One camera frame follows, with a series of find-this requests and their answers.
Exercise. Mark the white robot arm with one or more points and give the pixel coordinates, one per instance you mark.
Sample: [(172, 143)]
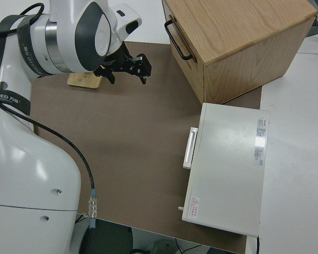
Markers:
[(29, 164)]

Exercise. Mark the brown table mat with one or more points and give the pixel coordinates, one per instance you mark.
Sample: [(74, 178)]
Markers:
[(132, 132)]

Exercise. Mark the wooden mug tree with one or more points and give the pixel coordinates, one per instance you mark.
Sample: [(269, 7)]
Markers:
[(83, 80)]

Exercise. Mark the white toaster oven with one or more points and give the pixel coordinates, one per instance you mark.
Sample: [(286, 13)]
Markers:
[(228, 169)]

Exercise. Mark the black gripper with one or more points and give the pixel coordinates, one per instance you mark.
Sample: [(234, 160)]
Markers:
[(122, 63)]

